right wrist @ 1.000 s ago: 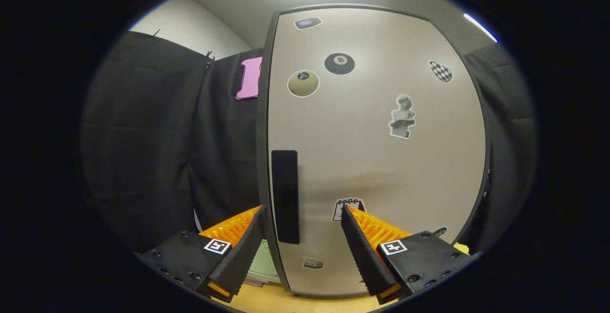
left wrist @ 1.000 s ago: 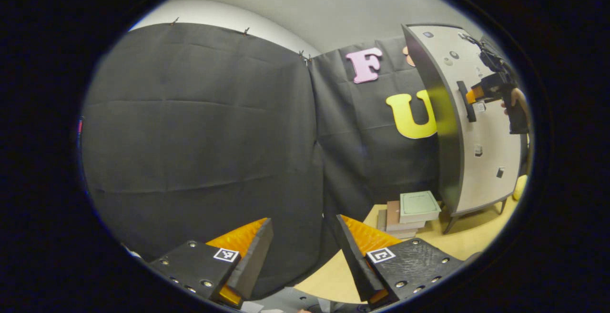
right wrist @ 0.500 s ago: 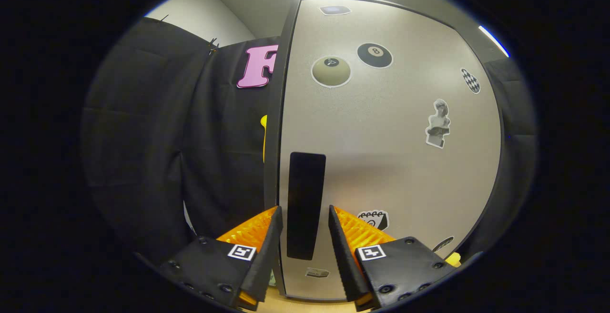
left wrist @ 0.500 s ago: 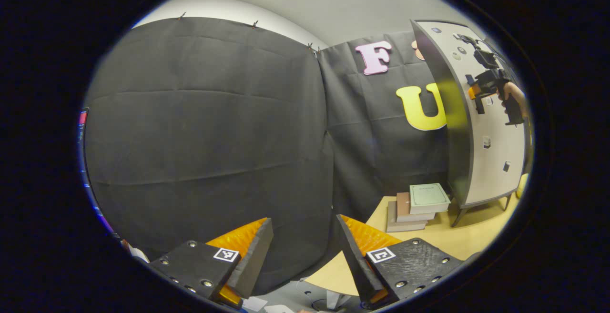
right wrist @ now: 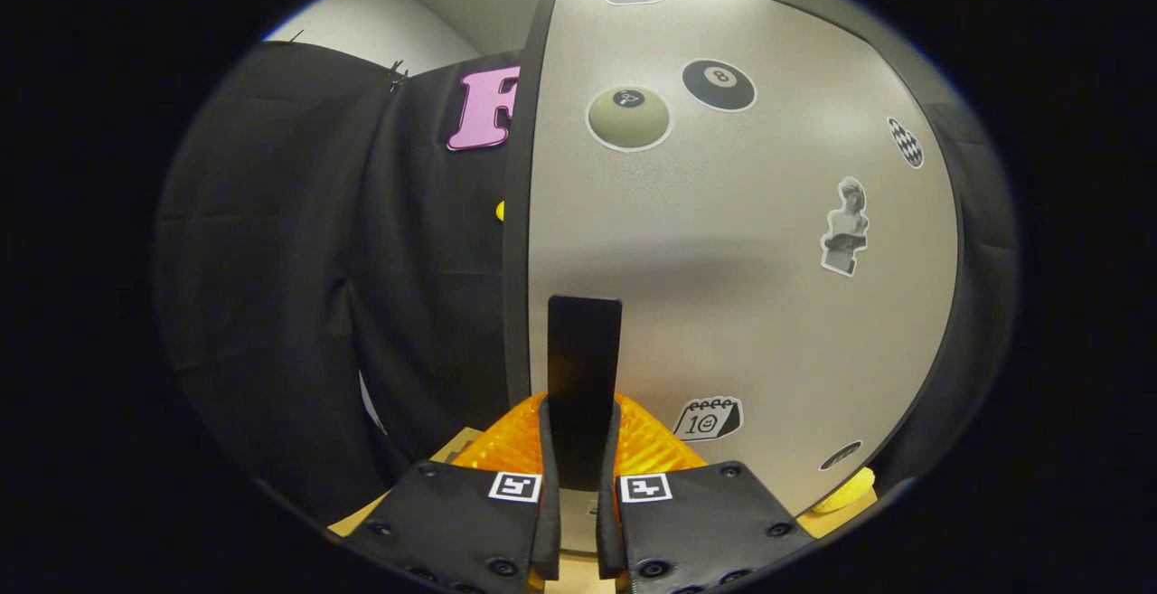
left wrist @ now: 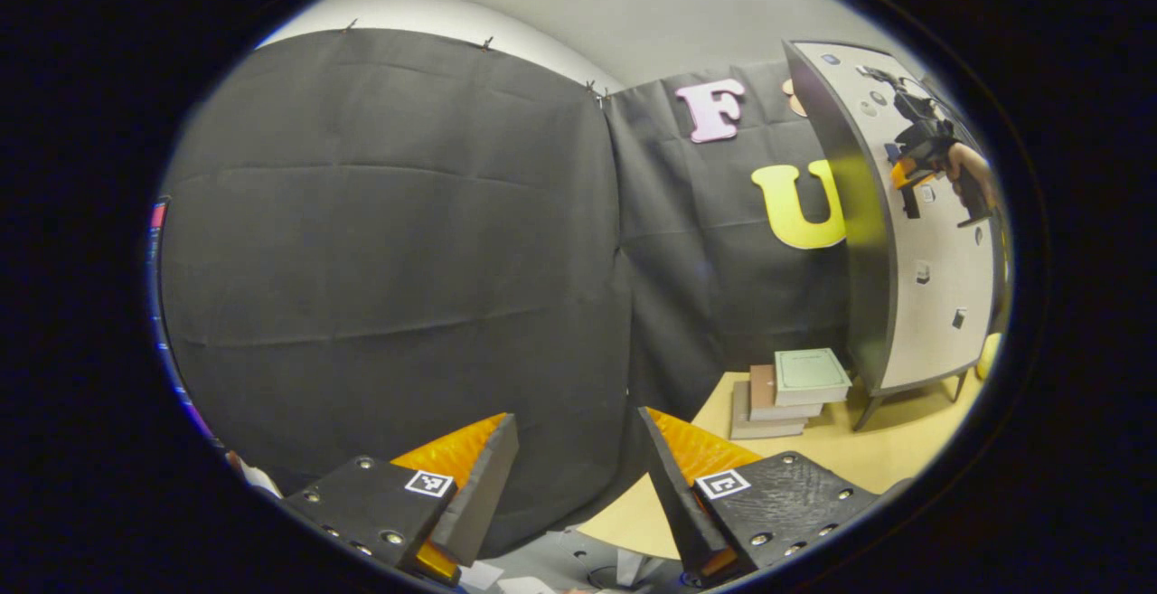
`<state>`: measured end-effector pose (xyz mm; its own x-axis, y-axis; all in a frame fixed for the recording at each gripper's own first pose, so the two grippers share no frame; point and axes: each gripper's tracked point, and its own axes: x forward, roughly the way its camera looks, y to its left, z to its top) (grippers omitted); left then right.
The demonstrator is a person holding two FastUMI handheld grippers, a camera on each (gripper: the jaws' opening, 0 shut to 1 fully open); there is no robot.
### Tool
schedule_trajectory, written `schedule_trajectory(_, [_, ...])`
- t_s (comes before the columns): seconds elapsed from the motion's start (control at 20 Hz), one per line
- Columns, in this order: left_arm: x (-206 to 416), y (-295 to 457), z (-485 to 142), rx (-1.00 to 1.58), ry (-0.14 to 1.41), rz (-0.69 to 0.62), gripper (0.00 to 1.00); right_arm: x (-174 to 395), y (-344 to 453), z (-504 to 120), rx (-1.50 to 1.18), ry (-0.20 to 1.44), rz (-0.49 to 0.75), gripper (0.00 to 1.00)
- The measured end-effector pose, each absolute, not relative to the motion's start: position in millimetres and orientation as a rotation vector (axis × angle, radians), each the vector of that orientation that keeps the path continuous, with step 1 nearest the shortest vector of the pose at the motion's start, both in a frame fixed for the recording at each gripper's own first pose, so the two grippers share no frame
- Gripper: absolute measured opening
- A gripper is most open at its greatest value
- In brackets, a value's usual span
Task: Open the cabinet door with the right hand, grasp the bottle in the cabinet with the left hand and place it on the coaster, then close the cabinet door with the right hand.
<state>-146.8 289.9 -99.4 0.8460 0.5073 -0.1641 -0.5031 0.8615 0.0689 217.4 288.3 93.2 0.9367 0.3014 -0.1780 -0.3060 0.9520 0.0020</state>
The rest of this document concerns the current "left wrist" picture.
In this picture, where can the light grey cabinet door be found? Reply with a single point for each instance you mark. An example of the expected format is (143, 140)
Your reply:
(940, 305)

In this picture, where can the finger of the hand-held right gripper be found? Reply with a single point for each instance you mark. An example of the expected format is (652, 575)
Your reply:
(908, 174)

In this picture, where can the yellow round bun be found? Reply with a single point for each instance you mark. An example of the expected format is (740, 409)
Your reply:
(989, 354)

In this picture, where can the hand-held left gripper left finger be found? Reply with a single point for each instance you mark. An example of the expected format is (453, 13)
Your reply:
(484, 504)

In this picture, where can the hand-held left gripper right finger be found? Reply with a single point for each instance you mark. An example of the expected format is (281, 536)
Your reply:
(673, 504)

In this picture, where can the grey book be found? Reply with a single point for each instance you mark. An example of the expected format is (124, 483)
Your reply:
(741, 422)

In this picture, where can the brown book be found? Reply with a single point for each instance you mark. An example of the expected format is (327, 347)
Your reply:
(761, 391)

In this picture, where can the green book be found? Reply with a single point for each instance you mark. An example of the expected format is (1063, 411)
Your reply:
(812, 375)

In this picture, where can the grey cabinet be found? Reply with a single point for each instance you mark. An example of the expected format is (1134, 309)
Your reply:
(859, 214)

